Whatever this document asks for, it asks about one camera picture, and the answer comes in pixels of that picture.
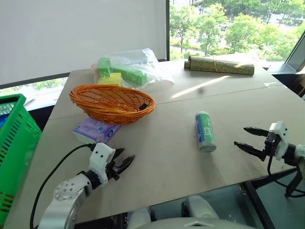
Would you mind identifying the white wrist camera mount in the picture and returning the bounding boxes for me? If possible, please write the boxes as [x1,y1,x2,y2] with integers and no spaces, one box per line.
[268,121,290,160]
[89,142,116,185]

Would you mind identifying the yellow box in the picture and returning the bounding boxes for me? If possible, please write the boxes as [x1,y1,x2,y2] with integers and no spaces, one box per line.
[97,72,123,87]

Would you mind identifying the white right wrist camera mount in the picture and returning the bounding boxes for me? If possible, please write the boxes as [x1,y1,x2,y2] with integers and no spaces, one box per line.
[268,121,290,160]

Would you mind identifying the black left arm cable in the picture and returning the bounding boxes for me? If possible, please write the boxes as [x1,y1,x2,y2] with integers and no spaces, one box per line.
[29,143,96,229]

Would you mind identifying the long green box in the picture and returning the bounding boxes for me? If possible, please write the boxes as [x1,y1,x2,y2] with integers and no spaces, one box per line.
[111,63,148,86]

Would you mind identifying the green trees outside window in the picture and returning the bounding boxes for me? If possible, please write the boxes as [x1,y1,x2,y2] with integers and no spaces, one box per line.
[169,0,305,62]

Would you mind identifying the black window frame post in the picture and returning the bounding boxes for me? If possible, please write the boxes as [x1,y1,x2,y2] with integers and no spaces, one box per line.
[165,0,171,62]

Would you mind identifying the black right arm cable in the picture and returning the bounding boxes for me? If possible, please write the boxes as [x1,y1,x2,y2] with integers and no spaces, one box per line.
[267,155,305,198]

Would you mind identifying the clear plastic bag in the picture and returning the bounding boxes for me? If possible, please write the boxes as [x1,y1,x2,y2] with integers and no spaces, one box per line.
[90,47,176,90]

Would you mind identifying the green plastic crate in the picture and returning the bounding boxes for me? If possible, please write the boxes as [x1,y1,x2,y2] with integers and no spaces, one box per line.
[0,93,43,213]

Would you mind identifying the rolled olive green mat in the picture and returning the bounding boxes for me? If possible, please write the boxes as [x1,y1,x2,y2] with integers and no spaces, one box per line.
[183,55,255,77]

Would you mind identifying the dark slanted window frame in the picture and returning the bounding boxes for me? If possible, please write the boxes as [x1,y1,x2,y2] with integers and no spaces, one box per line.
[269,30,305,74]

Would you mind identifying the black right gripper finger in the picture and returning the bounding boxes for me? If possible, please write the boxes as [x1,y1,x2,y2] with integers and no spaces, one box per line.
[243,126,271,138]
[234,141,267,161]

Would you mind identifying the orange wicker basket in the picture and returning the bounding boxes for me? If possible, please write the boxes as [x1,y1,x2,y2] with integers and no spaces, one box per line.
[68,83,157,125]

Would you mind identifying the small green box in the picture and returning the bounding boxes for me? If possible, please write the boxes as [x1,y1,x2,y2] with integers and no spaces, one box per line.
[97,57,113,78]

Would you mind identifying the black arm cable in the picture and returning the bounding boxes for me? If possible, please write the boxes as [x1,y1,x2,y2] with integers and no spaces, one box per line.
[267,155,305,198]
[29,143,96,229]

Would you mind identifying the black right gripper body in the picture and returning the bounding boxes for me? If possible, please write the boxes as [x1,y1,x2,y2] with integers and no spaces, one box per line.
[263,131,277,158]

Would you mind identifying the black table frame leg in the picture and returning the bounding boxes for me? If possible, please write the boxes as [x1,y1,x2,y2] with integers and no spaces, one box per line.
[240,180,275,229]

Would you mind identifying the grey rounded robot torso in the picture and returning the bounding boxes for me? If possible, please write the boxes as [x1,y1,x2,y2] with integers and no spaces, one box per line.
[127,194,259,229]

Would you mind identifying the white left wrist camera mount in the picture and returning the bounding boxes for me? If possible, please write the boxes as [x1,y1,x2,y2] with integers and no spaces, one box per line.
[89,142,116,185]

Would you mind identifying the green and white can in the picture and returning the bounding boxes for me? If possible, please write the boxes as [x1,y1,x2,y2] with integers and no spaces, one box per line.
[194,111,217,153]

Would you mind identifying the white roller window blind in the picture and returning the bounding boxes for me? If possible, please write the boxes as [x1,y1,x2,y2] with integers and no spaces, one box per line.
[0,0,168,86]

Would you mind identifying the purple tissue pack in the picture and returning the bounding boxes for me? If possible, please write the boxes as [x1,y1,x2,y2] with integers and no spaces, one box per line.
[71,116,122,145]

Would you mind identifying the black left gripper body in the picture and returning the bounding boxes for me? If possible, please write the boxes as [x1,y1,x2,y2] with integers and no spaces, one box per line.
[104,154,122,182]

